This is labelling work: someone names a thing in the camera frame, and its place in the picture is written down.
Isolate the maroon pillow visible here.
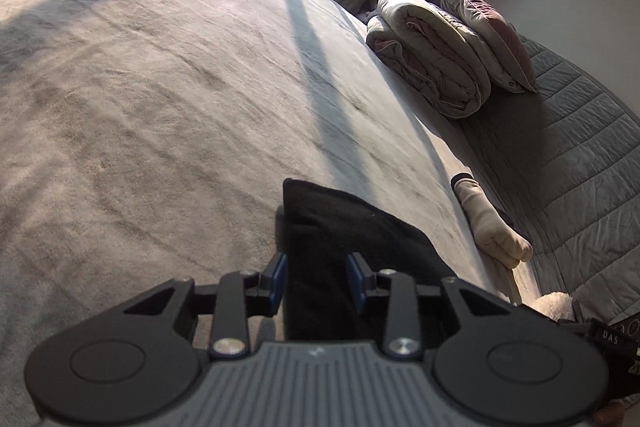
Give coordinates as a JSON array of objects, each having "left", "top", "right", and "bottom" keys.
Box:
[{"left": 432, "top": 0, "right": 538, "bottom": 94}]

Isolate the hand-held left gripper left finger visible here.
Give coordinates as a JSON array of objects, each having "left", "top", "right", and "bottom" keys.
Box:
[{"left": 122, "top": 252, "right": 289, "bottom": 358}]

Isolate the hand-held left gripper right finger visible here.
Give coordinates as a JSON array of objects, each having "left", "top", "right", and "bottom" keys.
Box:
[{"left": 345, "top": 252, "right": 511, "bottom": 358}]

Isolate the white plush toy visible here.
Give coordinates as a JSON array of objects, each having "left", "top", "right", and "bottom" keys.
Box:
[{"left": 530, "top": 292, "right": 578, "bottom": 323}]

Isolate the folded beige quilt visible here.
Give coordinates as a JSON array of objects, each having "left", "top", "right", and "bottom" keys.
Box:
[{"left": 366, "top": 0, "right": 493, "bottom": 120}]

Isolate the folded cream garment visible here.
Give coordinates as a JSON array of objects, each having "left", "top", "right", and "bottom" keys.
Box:
[{"left": 451, "top": 173, "right": 533, "bottom": 269}]

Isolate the grey quilted headboard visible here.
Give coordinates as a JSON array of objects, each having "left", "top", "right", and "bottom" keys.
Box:
[{"left": 460, "top": 34, "right": 640, "bottom": 323}]

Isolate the black t-shirt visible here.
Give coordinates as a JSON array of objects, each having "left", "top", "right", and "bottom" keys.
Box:
[{"left": 282, "top": 178, "right": 453, "bottom": 343}]

